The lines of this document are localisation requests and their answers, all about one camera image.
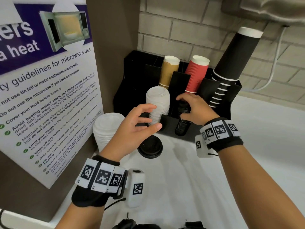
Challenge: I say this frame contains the person's left forearm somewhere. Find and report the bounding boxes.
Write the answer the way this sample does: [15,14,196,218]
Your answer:
[55,202,105,229]

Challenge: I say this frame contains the black left wrist marker band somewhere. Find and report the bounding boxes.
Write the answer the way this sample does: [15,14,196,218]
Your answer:
[71,155,129,208]

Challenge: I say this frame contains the black chest harness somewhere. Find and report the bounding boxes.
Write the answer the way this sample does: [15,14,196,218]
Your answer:
[112,219,208,229]

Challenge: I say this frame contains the black wrist marker band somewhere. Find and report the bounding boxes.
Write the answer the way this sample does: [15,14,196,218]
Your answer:
[200,117,244,153]
[71,155,129,208]

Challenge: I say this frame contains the stack of gold paper cups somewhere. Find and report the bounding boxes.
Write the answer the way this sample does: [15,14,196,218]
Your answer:
[158,55,180,90]

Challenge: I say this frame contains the grey wall-mounted appliance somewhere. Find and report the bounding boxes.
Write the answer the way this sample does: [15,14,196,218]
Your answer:
[221,0,305,26]

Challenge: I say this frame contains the stack of black paper cups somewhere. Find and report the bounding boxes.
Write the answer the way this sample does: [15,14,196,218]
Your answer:
[208,26,264,109]

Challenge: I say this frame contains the person's right hand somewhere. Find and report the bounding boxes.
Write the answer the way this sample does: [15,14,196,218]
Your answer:
[176,93,221,127]

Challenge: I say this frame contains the white wall cable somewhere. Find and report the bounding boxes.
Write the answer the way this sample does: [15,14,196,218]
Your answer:
[241,27,286,92]

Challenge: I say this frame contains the black power cable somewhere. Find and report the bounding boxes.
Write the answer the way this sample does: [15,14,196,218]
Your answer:
[0,208,8,229]

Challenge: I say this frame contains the person's right forearm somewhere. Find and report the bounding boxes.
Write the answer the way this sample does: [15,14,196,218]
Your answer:
[218,145,305,229]

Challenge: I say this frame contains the microwave safety poster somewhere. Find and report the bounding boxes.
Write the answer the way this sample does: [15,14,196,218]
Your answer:
[0,0,104,189]

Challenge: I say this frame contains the person's left hand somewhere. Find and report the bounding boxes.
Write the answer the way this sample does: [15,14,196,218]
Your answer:
[99,103,163,163]

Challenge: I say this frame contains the black cup holder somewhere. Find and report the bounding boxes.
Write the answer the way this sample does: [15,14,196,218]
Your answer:
[113,50,242,143]

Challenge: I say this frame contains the stack of red paper cups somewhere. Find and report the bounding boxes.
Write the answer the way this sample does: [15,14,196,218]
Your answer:
[185,55,210,94]

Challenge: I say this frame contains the black right wrist marker band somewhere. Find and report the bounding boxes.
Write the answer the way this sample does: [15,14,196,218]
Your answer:
[200,117,244,153]

